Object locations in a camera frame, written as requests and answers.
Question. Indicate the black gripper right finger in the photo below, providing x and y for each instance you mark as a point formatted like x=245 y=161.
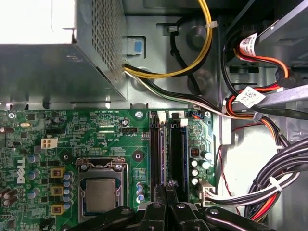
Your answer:
x=172 y=195

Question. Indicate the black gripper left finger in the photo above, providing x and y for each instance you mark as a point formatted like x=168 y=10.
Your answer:
x=160 y=195

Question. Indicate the black RAM slot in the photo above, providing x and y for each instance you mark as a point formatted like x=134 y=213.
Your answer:
x=176 y=156
x=155 y=156

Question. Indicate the RAM slot with white latches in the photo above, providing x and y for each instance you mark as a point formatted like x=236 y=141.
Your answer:
x=184 y=122
x=162 y=117

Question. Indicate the white board power connector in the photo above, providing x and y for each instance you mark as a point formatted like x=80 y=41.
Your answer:
x=204 y=192

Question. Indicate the CPU socket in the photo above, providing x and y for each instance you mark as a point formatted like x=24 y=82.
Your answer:
x=120 y=192

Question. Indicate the metal socket cover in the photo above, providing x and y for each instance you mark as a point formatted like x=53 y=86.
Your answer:
x=113 y=173

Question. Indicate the silver CPU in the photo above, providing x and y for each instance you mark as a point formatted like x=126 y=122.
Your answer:
x=99 y=195

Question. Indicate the green motherboard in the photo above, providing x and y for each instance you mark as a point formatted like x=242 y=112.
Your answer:
x=108 y=134

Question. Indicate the white four pin socket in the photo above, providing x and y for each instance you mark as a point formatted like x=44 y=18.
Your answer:
x=49 y=143

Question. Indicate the blue power supply release tab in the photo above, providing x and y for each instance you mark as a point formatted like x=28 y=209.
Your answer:
x=139 y=47

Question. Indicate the black PC case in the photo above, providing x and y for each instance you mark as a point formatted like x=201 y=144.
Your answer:
x=163 y=36

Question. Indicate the grey power supply box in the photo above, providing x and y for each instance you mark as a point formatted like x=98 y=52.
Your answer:
x=48 y=72

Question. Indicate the metal optical drive cage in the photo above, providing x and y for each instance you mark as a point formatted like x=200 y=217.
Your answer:
x=288 y=31

